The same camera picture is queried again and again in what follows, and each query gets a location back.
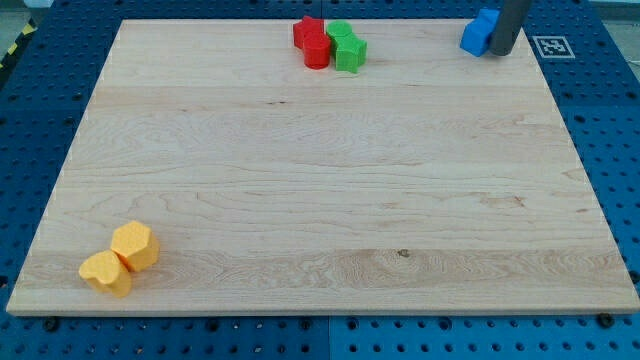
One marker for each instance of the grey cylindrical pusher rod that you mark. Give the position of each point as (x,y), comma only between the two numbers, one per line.
(508,26)

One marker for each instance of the yellow hexagon block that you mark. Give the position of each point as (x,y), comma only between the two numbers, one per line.
(136,246)

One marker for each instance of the yellow heart block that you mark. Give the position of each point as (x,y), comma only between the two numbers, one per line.
(105,273)

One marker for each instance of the blue block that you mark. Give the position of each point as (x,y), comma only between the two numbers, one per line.
(477,34)

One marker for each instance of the white fiducial marker tag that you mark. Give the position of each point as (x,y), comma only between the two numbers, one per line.
(553,47)

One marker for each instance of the green star block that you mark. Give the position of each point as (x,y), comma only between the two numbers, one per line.
(350,53)

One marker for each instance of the wooden board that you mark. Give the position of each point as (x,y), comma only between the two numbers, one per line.
(430,182)

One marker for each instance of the red cylinder block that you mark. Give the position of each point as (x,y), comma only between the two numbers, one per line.
(316,50)

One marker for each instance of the red star block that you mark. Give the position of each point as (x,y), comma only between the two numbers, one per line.
(305,26)

